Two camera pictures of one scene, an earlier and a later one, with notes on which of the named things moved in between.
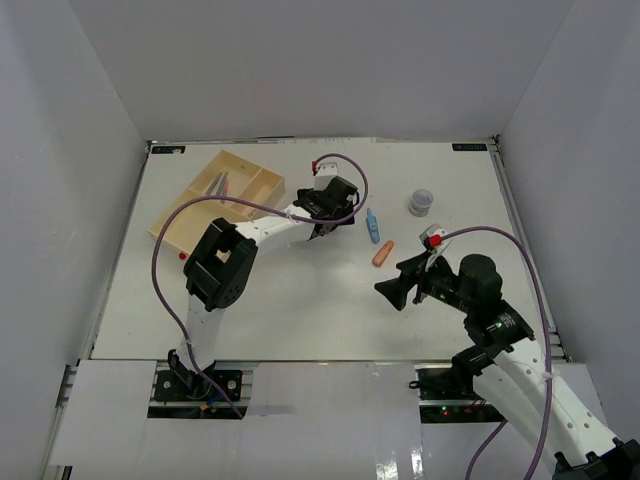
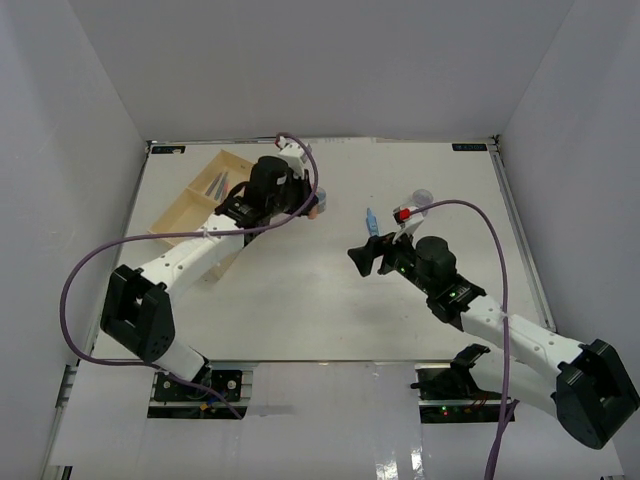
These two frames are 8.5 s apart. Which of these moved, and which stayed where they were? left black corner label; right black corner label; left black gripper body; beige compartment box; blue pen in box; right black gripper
Moved: left black gripper body; right black gripper
Stayed: left black corner label; right black corner label; beige compartment box; blue pen in box
